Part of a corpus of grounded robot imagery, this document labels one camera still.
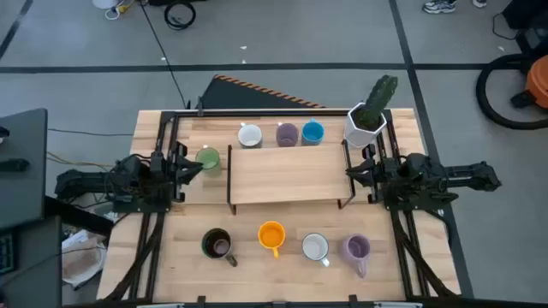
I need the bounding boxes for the plain white mug brown rim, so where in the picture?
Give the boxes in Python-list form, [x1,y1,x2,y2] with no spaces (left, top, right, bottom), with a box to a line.
[237,121,264,150]

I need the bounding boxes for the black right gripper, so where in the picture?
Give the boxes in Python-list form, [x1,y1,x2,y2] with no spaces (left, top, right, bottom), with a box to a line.
[345,144,403,204]

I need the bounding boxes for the black vacuum hose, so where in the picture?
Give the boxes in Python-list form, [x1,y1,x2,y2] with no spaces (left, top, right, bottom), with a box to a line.
[475,52,548,131]

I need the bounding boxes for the yellow mug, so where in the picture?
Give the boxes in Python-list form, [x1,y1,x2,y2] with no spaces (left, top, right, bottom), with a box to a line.
[257,220,287,260]

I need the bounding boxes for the white hexagonal planter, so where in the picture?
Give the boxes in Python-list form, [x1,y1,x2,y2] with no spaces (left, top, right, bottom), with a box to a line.
[342,102,389,151]

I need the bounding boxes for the orange shop vacuum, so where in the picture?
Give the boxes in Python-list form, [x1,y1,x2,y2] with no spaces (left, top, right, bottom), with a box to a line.
[509,54,548,110]

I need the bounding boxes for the white mug blue leaf print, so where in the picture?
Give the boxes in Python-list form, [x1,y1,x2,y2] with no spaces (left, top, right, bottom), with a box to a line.
[301,232,331,269]

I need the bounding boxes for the long black floor cable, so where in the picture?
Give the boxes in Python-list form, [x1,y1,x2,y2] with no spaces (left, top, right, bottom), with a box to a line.
[138,0,190,109]

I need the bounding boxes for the wooden shelf riser black legs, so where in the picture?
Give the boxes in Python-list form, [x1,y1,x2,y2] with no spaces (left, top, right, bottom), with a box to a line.
[226,139,357,216]

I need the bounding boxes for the coiled black cable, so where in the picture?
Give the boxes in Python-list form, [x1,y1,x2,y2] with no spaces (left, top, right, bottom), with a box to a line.
[163,0,198,32]

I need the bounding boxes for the black keyboard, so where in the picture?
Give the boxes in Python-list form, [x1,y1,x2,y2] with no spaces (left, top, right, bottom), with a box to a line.
[0,230,19,275]

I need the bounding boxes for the dark glazed mug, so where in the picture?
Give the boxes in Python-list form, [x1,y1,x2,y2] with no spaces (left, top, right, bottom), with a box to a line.
[200,227,239,269]

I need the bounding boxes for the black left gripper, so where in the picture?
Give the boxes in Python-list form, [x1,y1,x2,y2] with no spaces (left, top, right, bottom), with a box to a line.
[149,143,205,210]

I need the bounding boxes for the purple ribbed mug white handle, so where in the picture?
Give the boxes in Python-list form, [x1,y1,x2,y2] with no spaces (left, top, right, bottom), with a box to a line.
[275,121,300,148]

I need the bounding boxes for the crumpled paper bag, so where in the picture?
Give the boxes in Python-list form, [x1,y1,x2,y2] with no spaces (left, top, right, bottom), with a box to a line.
[61,228,109,291]

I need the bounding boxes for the pink bubble-ringed mug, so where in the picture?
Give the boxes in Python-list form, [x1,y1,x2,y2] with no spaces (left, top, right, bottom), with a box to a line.
[341,233,372,280]

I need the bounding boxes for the black aluminium table frame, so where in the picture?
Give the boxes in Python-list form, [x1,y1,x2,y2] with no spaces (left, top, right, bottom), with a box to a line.
[101,108,462,308]

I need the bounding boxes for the black ramp with hazard stripe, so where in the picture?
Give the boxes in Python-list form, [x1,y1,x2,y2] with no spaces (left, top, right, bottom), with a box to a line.
[198,74,328,111]

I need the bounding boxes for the green mug with white handle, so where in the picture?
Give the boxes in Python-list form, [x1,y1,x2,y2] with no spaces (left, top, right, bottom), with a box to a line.
[195,146,223,177]

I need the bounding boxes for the green cactus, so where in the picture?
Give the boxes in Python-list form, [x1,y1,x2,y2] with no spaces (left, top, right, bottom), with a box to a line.
[355,74,399,131]

